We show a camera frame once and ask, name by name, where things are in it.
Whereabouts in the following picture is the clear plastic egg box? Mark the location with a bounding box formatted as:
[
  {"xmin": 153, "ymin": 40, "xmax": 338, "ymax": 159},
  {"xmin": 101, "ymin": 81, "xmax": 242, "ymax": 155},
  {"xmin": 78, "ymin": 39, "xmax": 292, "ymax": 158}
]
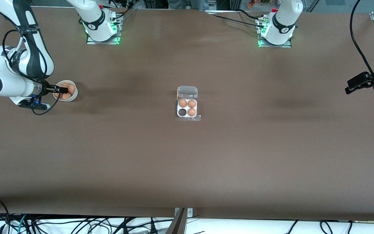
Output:
[{"xmin": 176, "ymin": 86, "xmax": 202, "ymax": 122}]

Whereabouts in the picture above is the white round bowl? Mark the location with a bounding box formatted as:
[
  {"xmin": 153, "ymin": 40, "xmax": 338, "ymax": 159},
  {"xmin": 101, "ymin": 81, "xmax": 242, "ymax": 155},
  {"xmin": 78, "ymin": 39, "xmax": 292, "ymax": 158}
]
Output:
[{"xmin": 53, "ymin": 80, "xmax": 78, "ymax": 102}]

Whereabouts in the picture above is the person in jeans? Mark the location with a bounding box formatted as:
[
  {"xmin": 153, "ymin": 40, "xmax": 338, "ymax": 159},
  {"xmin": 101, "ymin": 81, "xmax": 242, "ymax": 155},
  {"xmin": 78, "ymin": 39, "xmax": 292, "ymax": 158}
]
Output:
[{"xmin": 168, "ymin": 0, "xmax": 210, "ymax": 11}]

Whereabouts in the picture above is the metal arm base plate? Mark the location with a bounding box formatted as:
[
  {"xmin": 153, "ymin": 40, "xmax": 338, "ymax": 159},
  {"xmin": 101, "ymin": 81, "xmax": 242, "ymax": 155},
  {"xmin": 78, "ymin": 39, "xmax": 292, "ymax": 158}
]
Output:
[
  {"xmin": 257, "ymin": 16, "xmax": 292, "ymax": 48},
  {"xmin": 86, "ymin": 13, "xmax": 122, "ymax": 45}
]

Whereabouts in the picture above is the black base power cable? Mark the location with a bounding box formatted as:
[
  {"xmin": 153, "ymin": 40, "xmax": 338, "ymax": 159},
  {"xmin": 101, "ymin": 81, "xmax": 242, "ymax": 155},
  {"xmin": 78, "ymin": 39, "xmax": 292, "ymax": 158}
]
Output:
[{"xmin": 211, "ymin": 14, "xmax": 266, "ymax": 29}]

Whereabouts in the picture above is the metal pole bracket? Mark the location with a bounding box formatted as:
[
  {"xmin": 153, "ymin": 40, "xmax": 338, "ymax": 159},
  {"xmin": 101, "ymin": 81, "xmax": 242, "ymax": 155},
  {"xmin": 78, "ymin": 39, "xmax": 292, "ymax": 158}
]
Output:
[{"xmin": 174, "ymin": 208, "xmax": 194, "ymax": 217}]

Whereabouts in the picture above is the metal camera pole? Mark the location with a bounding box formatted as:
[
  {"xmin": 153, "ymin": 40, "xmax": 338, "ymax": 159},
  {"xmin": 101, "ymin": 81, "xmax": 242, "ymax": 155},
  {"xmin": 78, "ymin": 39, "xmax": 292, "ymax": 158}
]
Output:
[{"xmin": 166, "ymin": 208, "xmax": 188, "ymax": 234}]

